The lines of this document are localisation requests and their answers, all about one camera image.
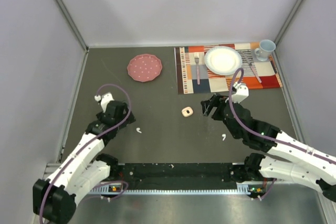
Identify light blue mug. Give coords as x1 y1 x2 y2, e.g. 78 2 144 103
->
254 39 276 61

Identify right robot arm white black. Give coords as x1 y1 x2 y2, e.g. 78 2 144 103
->
201 93 335 201

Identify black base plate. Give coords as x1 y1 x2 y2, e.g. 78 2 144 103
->
110 162 266 190

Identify grey slotted cable duct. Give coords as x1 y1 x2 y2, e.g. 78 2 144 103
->
88 184 266 197

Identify aluminium frame rail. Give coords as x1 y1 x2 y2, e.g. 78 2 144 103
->
42 163 63 181

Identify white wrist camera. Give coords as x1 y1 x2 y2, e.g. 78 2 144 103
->
94 92 114 113
232 82 249 103

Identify purple cable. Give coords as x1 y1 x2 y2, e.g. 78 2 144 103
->
39 84 132 222
228 68 336 201

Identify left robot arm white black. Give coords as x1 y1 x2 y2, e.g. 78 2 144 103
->
33 100 135 223

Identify pink handled knife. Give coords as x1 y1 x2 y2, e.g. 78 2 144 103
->
242 52 262 83

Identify pink handled fork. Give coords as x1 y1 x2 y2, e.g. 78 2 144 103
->
194 52 201 85

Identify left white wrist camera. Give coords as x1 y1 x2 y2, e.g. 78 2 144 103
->
94 92 114 113

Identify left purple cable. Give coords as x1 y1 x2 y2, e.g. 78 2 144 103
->
39 84 132 222

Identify white paper plate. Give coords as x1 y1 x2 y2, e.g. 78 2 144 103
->
204 46 242 76

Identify white earbud charging case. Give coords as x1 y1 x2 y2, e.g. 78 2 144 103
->
181 106 194 118

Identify pink polka dot plate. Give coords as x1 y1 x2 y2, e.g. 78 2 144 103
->
127 54 163 82

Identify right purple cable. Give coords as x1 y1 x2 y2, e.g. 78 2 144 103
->
228 68 336 201

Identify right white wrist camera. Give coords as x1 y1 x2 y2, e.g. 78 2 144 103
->
232 82 249 103

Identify patchwork colourful placemat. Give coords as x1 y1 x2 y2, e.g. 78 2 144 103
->
174 42 282 94

